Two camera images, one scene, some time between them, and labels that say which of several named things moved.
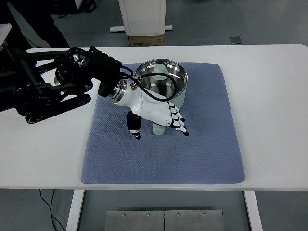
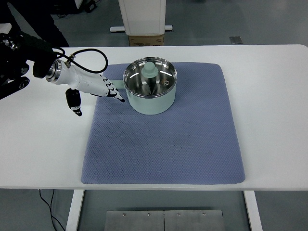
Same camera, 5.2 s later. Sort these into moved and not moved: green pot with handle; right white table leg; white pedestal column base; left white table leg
Moved: green pot with handle
Not moved: right white table leg; left white table leg; white pedestal column base
